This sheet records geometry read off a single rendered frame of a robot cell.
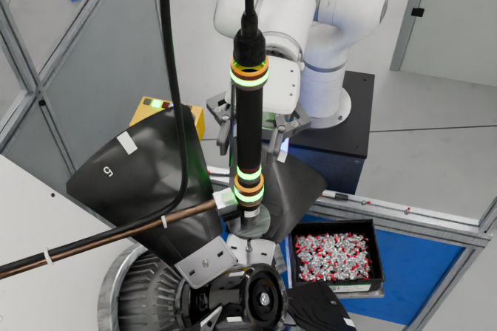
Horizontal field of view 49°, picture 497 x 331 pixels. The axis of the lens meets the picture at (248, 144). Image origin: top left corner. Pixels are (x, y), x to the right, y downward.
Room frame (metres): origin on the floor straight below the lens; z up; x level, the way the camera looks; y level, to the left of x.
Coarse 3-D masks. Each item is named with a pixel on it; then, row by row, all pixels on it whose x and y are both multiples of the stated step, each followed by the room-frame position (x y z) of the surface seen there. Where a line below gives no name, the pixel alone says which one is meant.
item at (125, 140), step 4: (124, 132) 0.51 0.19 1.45; (120, 136) 0.51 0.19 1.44; (124, 136) 0.51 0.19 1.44; (128, 136) 0.51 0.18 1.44; (120, 140) 0.50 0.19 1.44; (124, 140) 0.50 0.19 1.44; (128, 140) 0.51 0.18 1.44; (124, 144) 0.50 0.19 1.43; (128, 144) 0.50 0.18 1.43; (132, 144) 0.50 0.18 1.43; (124, 148) 0.50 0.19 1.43; (128, 148) 0.50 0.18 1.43; (132, 148) 0.50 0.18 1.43; (136, 148) 0.50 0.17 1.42; (128, 152) 0.49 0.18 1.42
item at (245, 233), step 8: (216, 192) 0.44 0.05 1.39; (224, 192) 0.44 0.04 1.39; (232, 192) 0.45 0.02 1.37; (216, 200) 0.43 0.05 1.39; (232, 200) 0.43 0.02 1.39; (216, 208) 0.42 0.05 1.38; (224, 208) 0.41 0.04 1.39; (232, 208) 0.42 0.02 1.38; (264, 208) 0.46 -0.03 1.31; (224, 216) 0.41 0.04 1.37; (232, 216) 0.41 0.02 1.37; (264, 216) 0.45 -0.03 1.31; (232, 224) 0.42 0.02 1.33; (240, 224) 0.43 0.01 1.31; (256, 224) 0.43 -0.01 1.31; (264, 224) 0.43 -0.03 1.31; (232, 232) 0.42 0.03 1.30; (240, 232) 0.42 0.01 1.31; (248, 232) 0.42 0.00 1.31; (256, 232) 0.42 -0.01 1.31; (264, 232) 0.42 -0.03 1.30; (248, 240) 0.41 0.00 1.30
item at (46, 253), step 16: (160, 0) 0.41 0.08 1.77; (160, 16) 0.41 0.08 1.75; (176, 80) 0.41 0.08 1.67; (176, 96) 0.41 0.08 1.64; (176, 112) 0.41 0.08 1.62; (176, 128) 0.41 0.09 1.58; (128, 224) 0.38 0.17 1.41; (80, 240) 0.35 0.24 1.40; (96, 240) 0.36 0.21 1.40; (32, 256) 0.33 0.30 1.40; (48, 256) 0.33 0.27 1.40; (0, 272) 0.31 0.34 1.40
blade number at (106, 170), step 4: (104, 164) 0.47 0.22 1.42; (108, 164) 0.47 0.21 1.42; (100, 168) 0.46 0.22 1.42; (104, 168) 0.47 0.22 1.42; (108, 168) 0.47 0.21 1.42; (112, 168) 0.47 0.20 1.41; (100, 172) 0.46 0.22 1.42; (104, 172) 0.46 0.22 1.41; (108, 172) 0.46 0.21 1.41; (112, 172) 0.46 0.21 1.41; (116, 172) 0.47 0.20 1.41; (104, 176) 0.46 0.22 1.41; (108, 176) 0.46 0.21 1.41; (112, 176) 0.46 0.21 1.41; (108, 180) 0.45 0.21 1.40
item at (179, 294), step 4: (184, 280) 0.39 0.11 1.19; (180, 284) 0.38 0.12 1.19; (184, 284) 0.38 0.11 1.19; (180, 288) 0.37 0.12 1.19; (180, 292) 0.37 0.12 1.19; (176, 296) 0.36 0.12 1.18; (180, 296) 0.36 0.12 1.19; (176, 300) 0.35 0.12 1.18; (180, 300) 0.35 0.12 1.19; (176, 304) 0.35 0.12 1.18; (180, 304) 0.35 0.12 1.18; (176, 308) 0.34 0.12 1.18; (180, 308) 0.34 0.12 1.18; (180, 312) 0.34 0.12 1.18; (180, 316) 0.33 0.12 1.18; (180, 320) 0.32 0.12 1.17; (180, 324) 0.32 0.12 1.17; (184, 324) 0.32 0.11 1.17; (180, 328) 0.31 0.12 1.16; (184, 328) 0.31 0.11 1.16
